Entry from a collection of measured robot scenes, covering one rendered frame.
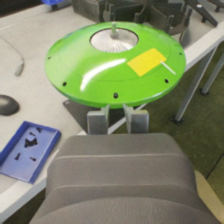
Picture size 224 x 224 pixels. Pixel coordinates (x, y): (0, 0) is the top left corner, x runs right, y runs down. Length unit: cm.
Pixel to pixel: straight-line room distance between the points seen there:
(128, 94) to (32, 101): 34
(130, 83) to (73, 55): 13
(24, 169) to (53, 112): 16
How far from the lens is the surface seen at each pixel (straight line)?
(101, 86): 28
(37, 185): 40
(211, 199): 73
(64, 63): 34
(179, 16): 75
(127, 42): 36
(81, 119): 42
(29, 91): 57
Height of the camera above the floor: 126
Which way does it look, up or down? 52 degrees down
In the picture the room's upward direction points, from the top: 3 degrees counter-clockwise
